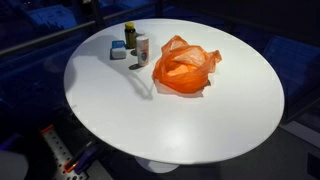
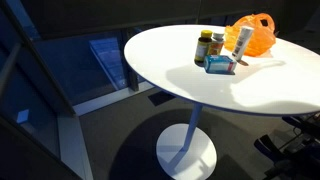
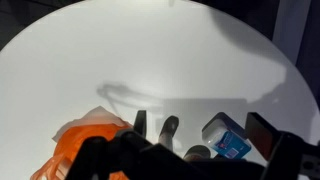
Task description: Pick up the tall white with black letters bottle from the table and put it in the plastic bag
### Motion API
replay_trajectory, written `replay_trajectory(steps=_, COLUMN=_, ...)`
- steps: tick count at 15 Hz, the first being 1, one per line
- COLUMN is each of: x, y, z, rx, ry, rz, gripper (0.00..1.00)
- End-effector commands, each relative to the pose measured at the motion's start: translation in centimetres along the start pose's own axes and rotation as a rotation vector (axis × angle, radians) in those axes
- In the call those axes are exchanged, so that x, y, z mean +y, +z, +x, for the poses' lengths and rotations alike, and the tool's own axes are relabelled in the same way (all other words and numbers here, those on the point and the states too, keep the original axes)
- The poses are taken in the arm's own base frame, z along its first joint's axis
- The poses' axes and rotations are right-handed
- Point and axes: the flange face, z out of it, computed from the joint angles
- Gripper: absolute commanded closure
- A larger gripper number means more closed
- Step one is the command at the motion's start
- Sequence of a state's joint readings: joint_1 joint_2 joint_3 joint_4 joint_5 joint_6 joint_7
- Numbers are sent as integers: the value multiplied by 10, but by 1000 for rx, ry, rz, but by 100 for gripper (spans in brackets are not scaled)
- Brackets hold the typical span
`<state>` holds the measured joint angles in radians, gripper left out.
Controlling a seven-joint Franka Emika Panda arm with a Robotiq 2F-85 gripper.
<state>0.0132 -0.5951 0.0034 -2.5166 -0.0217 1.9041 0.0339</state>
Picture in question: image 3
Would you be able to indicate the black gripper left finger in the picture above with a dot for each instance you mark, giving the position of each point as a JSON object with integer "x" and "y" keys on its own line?
{"x": 140, "y": 121}

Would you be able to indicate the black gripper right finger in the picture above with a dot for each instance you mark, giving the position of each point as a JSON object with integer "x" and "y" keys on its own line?
{"x": 261, "y": 135}

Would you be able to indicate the orange plastic bag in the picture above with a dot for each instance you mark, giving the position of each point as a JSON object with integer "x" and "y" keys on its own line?
{"x": 83, "y": 140}

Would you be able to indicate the amber bottle white cap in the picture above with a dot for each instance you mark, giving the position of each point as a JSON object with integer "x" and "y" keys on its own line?
{"x": 197, "y": 152}

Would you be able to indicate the blue and white box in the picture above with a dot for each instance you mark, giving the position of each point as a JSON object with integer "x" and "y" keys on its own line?
{"x": 226, "y": 140}

